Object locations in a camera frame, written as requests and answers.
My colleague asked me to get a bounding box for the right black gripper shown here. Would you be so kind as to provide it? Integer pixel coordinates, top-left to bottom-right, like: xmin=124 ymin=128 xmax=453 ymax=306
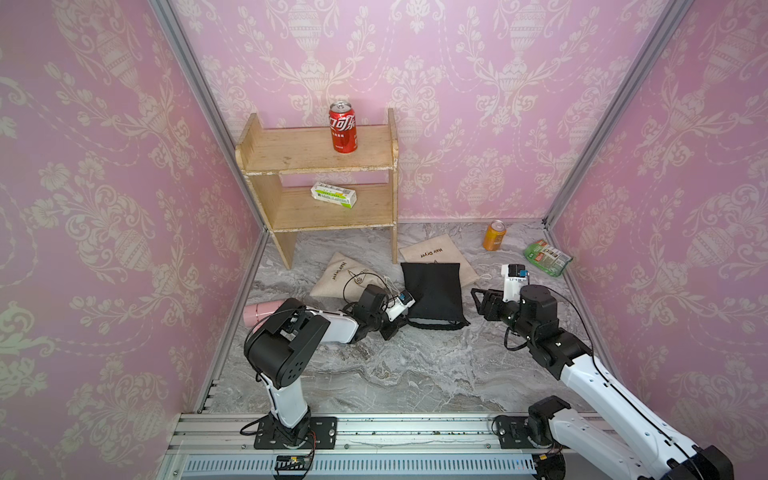
xmin=473 ymin=286 xmax=539 ymax=347

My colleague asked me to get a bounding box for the beige linen drawstring bag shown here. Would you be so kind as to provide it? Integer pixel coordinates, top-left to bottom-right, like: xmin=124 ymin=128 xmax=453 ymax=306
xmin=310 ymin=252 xmax=385 ymax=302

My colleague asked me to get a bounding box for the black drawstring pouch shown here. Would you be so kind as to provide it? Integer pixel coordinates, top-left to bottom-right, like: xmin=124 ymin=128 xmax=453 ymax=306
xmin=400 ymin=262 xmax=470 ymax=331

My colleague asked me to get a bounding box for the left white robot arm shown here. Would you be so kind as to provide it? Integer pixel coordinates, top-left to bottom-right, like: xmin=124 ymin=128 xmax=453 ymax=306
xmin=241 ymin=284 xmax=415 ymax=450

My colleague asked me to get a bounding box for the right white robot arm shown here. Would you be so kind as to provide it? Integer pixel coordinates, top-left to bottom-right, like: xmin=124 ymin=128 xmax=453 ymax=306
xmin=471 ymin=285 xmax=735 ymax=479

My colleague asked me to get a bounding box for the pink hair dryer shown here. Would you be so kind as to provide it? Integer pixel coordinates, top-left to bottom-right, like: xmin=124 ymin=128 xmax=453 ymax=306
xmin=242 ymin=300 xmax=284 ymax=329

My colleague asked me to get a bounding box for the green snack packet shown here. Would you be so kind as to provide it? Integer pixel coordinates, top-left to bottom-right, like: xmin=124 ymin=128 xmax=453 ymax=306
xmin=524 ymin=239 xmax=573 ymax=277

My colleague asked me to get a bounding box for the orange drink can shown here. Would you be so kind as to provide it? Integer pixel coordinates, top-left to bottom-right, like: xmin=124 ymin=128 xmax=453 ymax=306
xmin=482 ymin=220 xmax=507 ymax=251

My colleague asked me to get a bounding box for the beige pouch under black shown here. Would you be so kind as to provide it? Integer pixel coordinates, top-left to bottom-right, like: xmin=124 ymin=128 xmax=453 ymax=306
xmin=400 ymin=234 xmax=480 ymax=287

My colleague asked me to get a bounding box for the white green small box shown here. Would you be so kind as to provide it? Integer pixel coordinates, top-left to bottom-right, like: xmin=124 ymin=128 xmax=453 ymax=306
xmin=310 ymin=182 xmax=357 ymax=209

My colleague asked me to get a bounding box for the wooden two-tier shelf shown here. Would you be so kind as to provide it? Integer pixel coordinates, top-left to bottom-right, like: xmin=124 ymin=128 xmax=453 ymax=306
xmin=234 ymin=107 xmax=400 ymax=270

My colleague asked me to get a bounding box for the red cola can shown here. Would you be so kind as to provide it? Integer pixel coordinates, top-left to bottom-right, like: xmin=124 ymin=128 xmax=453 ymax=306
xmin=329 ymin=100 xmax=358 ymax=154

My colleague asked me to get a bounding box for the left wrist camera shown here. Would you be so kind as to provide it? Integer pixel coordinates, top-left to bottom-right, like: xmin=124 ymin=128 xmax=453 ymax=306
xmin=385 ymin=290 xmax=415 ymax=322

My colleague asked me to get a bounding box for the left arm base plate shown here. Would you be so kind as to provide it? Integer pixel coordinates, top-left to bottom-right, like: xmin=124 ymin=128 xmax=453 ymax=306
xmin=253 ymin=414 xmax=338 ymax=450

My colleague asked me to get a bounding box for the aluminium front rail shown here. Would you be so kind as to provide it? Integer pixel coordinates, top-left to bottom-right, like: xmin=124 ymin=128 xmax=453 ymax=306
xmin=155 ymin=411 xmax=685 ymax=480

